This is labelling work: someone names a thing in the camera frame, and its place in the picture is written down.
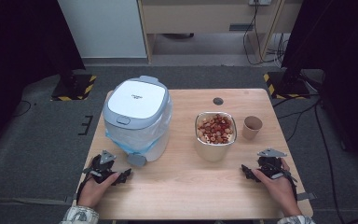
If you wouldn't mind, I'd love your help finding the white square bowl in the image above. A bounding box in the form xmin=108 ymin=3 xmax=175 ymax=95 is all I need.
xmin=194 ymin=111 xmax=239 ymax=163

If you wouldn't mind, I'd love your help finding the white pedal trash can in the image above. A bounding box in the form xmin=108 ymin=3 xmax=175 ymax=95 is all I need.
xmin=102 ymin=92 xmax=173 ymax=163

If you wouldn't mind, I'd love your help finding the thin black floor cable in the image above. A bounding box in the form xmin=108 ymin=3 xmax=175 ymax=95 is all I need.
xmin=11 ymin=99 xmax=33 ymax=118

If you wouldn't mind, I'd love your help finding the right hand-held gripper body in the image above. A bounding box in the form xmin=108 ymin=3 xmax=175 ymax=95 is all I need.
xmin=255 ymin=147 xmax=288 ymax=180

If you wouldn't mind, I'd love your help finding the hazard striped stand base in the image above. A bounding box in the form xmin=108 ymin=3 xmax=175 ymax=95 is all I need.
xmin=263 ymin=71 xmax=311 ymax=101
xmin=50 ymin=73 xmax=98 ymax=102

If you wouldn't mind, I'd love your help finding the bowl of red snacks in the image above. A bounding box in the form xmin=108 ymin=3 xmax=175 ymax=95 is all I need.
xmin=197 ymin=113 xmax=235 ymax=145

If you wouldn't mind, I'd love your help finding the grey table strap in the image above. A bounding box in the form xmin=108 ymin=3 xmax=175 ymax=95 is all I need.
xmin=63 ymin=193 xmax=79 ymax=205
xmin=296 ymin=191 xmax=318 ymax=202

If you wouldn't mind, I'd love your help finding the black strap of gripper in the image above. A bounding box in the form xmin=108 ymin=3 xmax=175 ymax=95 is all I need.
xmin=283 ymin=170 xmax=299 ymax=202
xmin=76 ymin=172 xmax=95 ymax=203

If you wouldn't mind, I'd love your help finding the long black floor cable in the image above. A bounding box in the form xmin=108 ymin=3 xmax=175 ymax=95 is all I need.
xmin=312 ymin=102 xmax=348 ymax=224

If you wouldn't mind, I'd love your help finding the person's right hand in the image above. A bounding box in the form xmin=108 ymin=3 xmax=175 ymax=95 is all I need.
xmin=251 ymin=158 xmax=303 ymax=217

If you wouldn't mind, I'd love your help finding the person's left hand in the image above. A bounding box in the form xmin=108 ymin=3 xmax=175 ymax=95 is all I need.
xmin=77 ymin=157 xmax=122 ymax=209

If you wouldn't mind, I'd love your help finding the light wooden desk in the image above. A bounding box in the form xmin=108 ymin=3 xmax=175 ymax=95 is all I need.
xmin=136 ymin=0 xmax=304 ymax=64

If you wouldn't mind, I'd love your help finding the grey trash can pedal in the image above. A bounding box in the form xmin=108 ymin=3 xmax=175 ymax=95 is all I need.
xmin=126 ymin=152 xmax=148 ymax=168

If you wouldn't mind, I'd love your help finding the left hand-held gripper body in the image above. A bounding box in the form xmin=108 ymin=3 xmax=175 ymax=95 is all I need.
xmin=83 ymin=149 xmax=123 ymax=185

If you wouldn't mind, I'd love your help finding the black strap of left gripper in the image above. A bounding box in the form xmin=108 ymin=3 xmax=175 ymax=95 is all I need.
xmin=76 ymin=172 xmax=95 ymax=203

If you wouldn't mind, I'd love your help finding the black hanging cable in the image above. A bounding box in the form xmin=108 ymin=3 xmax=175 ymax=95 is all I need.
xmin=242 ymin=1 xmax=282 ymax=66

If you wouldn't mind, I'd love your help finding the white power strip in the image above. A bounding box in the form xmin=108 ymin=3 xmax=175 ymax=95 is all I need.
xmin=249 ymin=0 xmax=272 ymax=7

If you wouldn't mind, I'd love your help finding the black strap of right gripper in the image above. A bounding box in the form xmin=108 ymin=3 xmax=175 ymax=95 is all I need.
xmin=283 ymin=170 xmax=299 ymax=202

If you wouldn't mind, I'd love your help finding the black curtain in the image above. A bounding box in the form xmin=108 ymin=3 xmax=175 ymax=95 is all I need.
xmin=281 ymin=0 xmax=358 ymax=176
xmin=0 ymin=0 xmax=86 ymax=158

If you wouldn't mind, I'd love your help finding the brown paper cup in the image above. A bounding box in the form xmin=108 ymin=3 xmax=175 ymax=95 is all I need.
xmin=241 ymin=115 xmax=264 ymax=141

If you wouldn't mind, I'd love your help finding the white cabinet panel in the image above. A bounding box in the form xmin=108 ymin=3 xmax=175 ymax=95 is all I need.
xmin=57 ymin=0 xmax=147 ymax=59

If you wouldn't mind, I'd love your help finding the white plastic bin liner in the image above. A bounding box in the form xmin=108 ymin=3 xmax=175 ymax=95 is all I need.
xmin=104 ymin=104 xmax=173 ymax=155

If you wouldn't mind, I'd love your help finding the grey-blue trash can lid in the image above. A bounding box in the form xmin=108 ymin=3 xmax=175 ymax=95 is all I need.
xmin=102 ymin=75 xmax=171 ymax=131

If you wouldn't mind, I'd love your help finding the bundle of cables by desk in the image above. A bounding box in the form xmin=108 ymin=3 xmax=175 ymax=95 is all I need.
xmin=266 ymin=32 xmax=291 ymax=64

